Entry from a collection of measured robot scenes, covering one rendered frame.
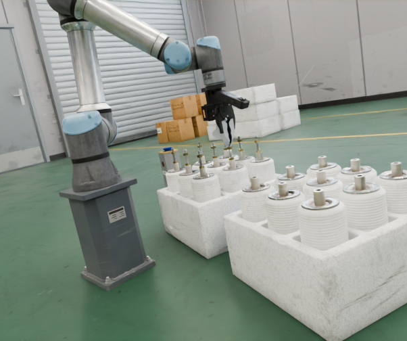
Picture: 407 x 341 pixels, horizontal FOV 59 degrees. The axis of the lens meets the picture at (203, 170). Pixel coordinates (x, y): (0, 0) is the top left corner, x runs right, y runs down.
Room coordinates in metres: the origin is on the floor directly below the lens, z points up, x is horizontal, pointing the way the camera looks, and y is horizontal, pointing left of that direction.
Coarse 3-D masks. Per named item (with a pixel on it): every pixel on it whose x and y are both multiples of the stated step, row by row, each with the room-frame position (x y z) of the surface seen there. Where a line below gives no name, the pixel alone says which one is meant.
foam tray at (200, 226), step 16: (160, 192) 1.40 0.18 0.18; (176, 192) 1.34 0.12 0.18; (224, 192) 1.21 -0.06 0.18; (160, 208) 1.44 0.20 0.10; (176, 208) 1.27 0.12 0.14; (192, 208) 1.13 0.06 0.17; (208, 208) 1.11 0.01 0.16; (224, 208) 1.14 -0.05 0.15; (240, 208) 1.16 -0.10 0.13; (176, 224) 1.30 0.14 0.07; (192, 224) 1.16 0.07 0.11; (208, 224) 1.11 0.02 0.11; (192, 240) 1.19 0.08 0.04; (208, 240) 1.10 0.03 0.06; (224, 240) 1.13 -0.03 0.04; (208, 256) 1.10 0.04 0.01
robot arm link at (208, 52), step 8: (200, 40) 1.23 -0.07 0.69; (208, 40) 1.22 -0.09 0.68; (216, 40) 1.23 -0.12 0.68; (200, 48) 1.23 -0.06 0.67; (208, 48) 1.22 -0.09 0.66; (216, 48) 1.23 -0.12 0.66; (200, 56) 1.22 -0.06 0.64; (208, 56) 1.22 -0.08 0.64; (216, 56) 1.22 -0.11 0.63; (200, 64) 1.23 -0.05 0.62; (208, 64) 1.22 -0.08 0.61; (216, 64) 1.22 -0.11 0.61
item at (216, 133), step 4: (216, 124) 1.24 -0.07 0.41; (224, 124) 1.23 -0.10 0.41; (216, 128) 1.25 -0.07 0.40; (224, 128) 1.22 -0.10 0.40; (212, 132) 1.26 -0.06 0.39; (216, 132) 1.25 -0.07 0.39; (224, 132) 1.22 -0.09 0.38; (216, 136) 1.25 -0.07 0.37; (220, 136) 1.24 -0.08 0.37; (224, 136) 1.22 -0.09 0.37; (228, 136) 1.23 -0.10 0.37; (224, 140) 1.23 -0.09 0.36; (228, 140) 1.23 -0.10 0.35; (228, 144) 1.24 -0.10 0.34
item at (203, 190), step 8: (216, 176) 1.18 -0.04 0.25; (192, 184) 1.17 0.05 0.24; (200, 184) 1.15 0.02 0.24; (208, 184) 1.15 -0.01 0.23; (216, 184) 1.17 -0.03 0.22; (200, 192) 1.16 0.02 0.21; (208, 192) 1.15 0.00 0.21; (216, 192) 1.16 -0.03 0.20; (200, 200) 1.16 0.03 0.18; (208, 200) 1.15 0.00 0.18
